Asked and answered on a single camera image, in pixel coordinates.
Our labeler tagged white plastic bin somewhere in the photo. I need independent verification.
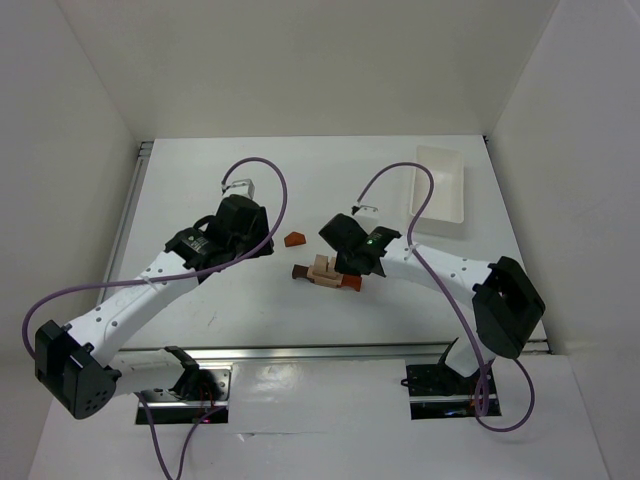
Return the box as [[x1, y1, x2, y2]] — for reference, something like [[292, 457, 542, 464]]
[[409, 145, 465, 238]]

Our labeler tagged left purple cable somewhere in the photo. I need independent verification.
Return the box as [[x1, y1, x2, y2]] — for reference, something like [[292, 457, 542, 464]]
[[22, 157, 290, 480]]

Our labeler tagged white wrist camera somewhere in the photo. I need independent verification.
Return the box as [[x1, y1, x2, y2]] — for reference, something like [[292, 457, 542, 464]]
[[351, 204, 379, 218], [222, 179, 255, 200]]

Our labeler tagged aluminium left rail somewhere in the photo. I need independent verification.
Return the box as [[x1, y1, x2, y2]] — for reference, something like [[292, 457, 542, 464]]
[[102, 140, 155, 282]]

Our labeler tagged orange arch block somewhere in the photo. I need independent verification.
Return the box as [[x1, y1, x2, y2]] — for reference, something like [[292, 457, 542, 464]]
[[340, 274, 362, 292]]

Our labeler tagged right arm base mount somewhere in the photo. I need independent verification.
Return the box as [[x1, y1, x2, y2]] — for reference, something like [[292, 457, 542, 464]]
[[400, 364, 479, 420]]

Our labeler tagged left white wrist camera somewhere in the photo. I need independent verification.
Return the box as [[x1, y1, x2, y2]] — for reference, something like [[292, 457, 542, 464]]
[[222, 179, 255, 200]]

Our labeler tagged reddish brown wedge block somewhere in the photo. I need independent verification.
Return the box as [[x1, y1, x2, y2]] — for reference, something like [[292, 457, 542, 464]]
[[284, 231, 307, 248]]

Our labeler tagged dark brown notched block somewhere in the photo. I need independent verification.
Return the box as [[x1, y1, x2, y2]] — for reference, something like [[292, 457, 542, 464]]
[[291, 264, 309, 280]]

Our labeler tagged long light wood block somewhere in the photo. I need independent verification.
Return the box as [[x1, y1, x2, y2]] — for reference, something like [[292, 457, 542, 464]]
[[308, 265, 322, 281]]

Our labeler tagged aluminium rail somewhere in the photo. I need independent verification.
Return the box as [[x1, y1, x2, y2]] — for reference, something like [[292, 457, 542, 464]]
[[102, 140, 155, 282], [112, 340, 551, 362]]

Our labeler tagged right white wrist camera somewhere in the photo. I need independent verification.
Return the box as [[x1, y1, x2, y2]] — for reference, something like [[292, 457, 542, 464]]
[[351, 204, 379, 218]]

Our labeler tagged tan rectangular block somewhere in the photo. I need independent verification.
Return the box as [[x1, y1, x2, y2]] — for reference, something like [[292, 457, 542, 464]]
[[321, 264, 341, 282]]

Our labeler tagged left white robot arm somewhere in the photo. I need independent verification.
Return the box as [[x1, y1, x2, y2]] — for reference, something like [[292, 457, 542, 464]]
[[34, 194, 273, 420]]

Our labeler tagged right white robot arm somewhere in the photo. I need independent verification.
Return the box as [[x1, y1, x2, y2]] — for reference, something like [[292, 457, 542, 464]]
[[319, 214, 546, 380]]

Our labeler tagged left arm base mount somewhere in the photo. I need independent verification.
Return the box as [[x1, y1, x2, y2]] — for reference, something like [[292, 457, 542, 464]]
[[142, 362, 233, 425]]

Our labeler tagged aluminium front rail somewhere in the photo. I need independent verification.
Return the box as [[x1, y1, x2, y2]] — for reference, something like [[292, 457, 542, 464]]
[[112, 340, 551, 362]]

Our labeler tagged striped light wood block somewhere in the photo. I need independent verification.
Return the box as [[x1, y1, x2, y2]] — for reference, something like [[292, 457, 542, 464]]
[[313, 276, 342, 288]]

